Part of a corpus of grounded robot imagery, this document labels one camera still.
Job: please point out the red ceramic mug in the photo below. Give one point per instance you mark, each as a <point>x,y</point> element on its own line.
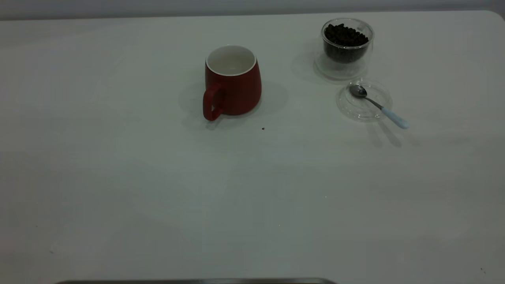
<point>236,92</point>

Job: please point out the glass bowl of coffee beans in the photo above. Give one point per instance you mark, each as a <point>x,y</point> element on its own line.
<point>343,67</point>

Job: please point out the dark coffee beans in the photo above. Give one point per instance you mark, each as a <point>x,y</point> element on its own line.
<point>345,39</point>

